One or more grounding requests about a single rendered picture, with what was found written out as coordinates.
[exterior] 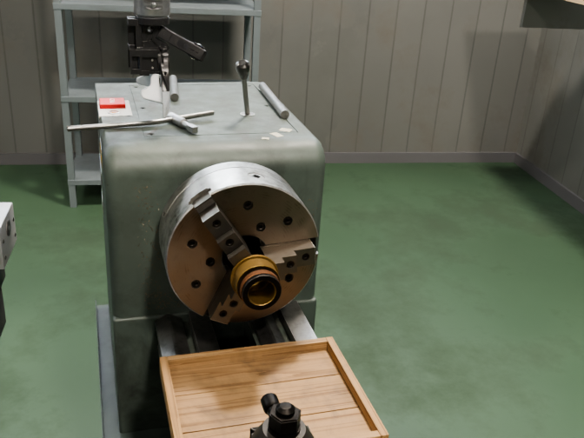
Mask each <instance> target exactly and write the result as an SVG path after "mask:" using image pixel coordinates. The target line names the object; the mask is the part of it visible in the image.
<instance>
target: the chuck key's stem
mask: <svg viewBox="0 0 584 438"><path fill-rule="evenodd" d="M167 117H172V123H174V124H175V125H177V126H179V127H181V128H183V129H184V128H185V129H187V131H189V132H191V133H192V134H194V133H198V127H197V126H195V125H194V124H193V123H188V121H187V120H186V119H185V118H183V117H181V116H179V115H177V114H176V113H174V112H170V113H169V114H168V116H167Z"/></svg>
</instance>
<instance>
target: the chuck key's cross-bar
mask: <svg viewBox="0 0 584 438"><path fill-rule="evenodd" d="M214 114H215V112H214V111H213V110H209V111H204V112H197V113H192V114H187V115H181V117H183V118H185V119H186V120H188V119H193V118H198V117H204V116H213V115H214ZM162 123H172V117H166V118H161V119H153V120H142V121H130V122H119V123H97V124H85V125H74V126H67V131H68V132H69V131H80V130H91V129H112V128H123V127H134V126H145V125H156V124H162Z"/></svg>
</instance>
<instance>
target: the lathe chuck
mask: <svg viewBox="0 0 584 438"><path fill-rule="evenodd" d="M249 174H258V175H261V176H263V177H264V179H257V178H253V177H250V176H249ZM206 192H209V194H210V195H211V196H212V198H213V199H214V200H215V202H216V203H217V205H218V206H219V207H220V209H221V210H222V211H223V213H224V214H225V215H226V217H228V219H229V220H230V221H231V223H232V224H233V225H234V227H235V228H236V230H237V231H238V232H239V233H240V235H241V236H254V237H256V240H255V244H254V245H253V247H252V248H251V249H250V250H249V251H250V253H251V255H259V251H258V239H260V240H261V241H262V242H263V243H264V244H265V245H267V244H273V243H279V242H290V241H296V240H301V239H308V238H314V237H318V231H317V227H316V225H315V221H314V218H313V216H312V215H311V214H310V212H309V210H308V209H307V208H306V206H305V205H304V204H303V202H302V201H301V199H300V198H299V196H298V195H297V194H296V193H295V192H294V190H293V189H292V188H291V187H290V186H289V185H288V184H287V183H285V182H284V181H283V180H282V179H281V178H279V177H278V176H275V175H273V174H271V173H269V172H267V171H264V170H261V169H253V168H244V167H239V168H229V169H221V170H218V171H215V172H212V173H210V174H207V175H206V176H203V177H201V178H200V179H198V180H196V181H195V182H193V183H191V184H190V186H188V187H187V188H186V189H185V190H184V191H183V192H182V193H181V194H180V195H179V196H178V197H177V198H176V199H175V201H174V202H173V203H172V205H171V206H170V208H169V211H168V213H167V215H166V216H165V219H164V221H163V227H162V232H161V251H162V255H163V261H164V265H165V269H166V273H167V277H168V279H169V284H170V286H171V288H172V289H173V291H174V292H175V294H176V296H177V297H178V298H179V300H180V301H181V302H182V303H183V304H184V305H185V306H186V307H188V308H189V309H191V310H192V311H194V312H195V313H197V314H198V315H201V316H203V315H204V313H205V311H206V310H207V308H208V306H209V304H210V302H211V300H212V298H213V297H214V295H215V293H216V291H217V289H218V287H219V285H220V284H221V282H222V279H223V277H224V276H225V274H226V272H227V269H226V267H225V266H224V264H223V262H230V261H229V259H228V257H227V255H225V254H224V253H223V250H222V249H221V247H220V246H219V245H218V244H217V241H216V239H215V238H214V237H213V235H212V234H211V233H210V232H209V230H208V229H207V228H206V226H205V225H204V224H203V222H202V219H201V217H200V214H199V213H198V211H197V210H196V209H195V207H194V205H193V204H192V203H193V201H195V200H196V199H197V198H199V197H200V196H202V195H203V194H205V193H206ZM318 254H319V253H318V251H316V254H315V264H311V265H306V266H301V267H297V272H295V273H290V274H285V280H280V284H281V287H282V293H281V296H280V298H279V300H278V301H277V303H276V304H274V305H273V306H272V307H270V308H268V309H264V310H254V309H251V308H249V307H248V306H246V304H243V305H242V308H241V310H240V312H238V311H235V312H234V314H233V315H232V317H231V318H230V320H229V322H249V321H253V320H256V319H260V318H263V317H264V316H267V315H270V314H273V313H275V312H276V311H277V310H279V309H281V308H283V307H284V306H286V305H287V304H288V303H290V302H291V301H292V300H293V299H294V298H295V297H296V296H297V295H298V294H299V293H300V292H301V291H302V290H303V288H304V287H305V286H306V284H307V283H308V281H309V279H310V277H311V276H312V274H313V272H314V269H315V265H316V263H317V258H318Z"/></svg>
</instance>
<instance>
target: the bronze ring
mask: <svg viewBox="0 0 584 438"><path fill-rule="evenodd" d="M230 283H231V286H232V288H233V290H234V291H235V292H236V293H237V294H238V296H239V297H240V299H241V300H242V301H243V302H244V303H245V304H246V306H248V307H249V308H251V309H254V310H264V309H268V308H270V307H272V306H273V305H274V304H276V303H277V301H278V300H279V298H280V296H281V293H282V287H281V284H280V277H279V275H278V268H277V267H276V265H275V263H274V262H273V260H271V259H270V258H269V257H267V256H265V255H249V256H246V257H244V258H243V259H242V260H240V261H239V262H238V263H237V264H236V265H235V267H234V268H233V269H232V271H231V274H230Z"/></svg>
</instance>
